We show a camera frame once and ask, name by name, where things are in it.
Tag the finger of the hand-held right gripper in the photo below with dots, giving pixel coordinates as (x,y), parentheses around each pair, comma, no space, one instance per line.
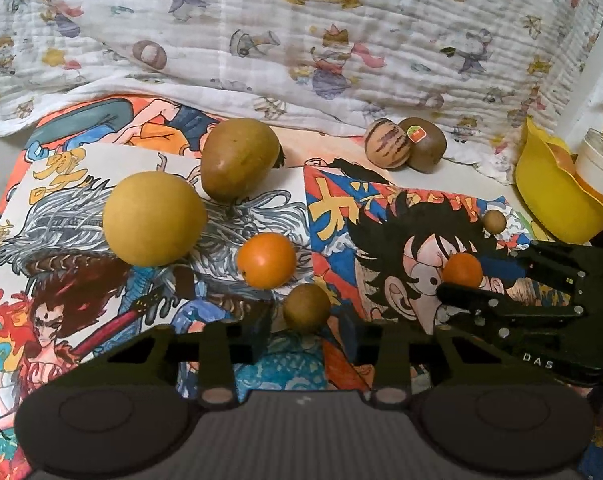
(461,297)
(499,266)

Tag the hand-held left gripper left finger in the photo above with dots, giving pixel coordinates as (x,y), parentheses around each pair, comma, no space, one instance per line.
(254,334)

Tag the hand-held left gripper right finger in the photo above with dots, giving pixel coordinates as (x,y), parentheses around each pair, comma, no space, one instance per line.
(354,334)

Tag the small orange tangerine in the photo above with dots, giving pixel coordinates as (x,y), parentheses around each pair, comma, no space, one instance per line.
(462,270)

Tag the small brown round fruit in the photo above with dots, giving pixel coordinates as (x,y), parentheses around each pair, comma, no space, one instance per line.
(306,307)

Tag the striped pepino melon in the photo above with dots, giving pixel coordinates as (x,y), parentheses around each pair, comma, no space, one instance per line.
(386,142)

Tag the tiny brown longan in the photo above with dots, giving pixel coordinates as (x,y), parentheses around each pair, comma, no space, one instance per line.
(494,221)

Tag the large orange tangerine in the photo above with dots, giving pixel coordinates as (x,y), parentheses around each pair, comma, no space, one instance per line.
(265,260)

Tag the yellow wavy-rim bowl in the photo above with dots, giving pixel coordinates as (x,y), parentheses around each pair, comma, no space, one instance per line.
(551,200)

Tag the brown kiwi with sticker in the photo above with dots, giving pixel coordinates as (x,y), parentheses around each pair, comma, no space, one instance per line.
(429,149)

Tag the white cup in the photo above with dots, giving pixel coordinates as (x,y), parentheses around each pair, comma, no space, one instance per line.
(599,160)

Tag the large round yellow pear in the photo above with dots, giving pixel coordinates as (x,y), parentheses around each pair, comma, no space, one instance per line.
(154,218)

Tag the colourful anime print cloth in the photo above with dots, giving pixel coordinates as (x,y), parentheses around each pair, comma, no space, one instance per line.
(81,305)

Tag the green-brown mango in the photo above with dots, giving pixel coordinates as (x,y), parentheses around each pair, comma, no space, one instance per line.
(240,159)

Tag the printed white blanket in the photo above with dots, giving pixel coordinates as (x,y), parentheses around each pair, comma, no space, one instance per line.
(231,15)

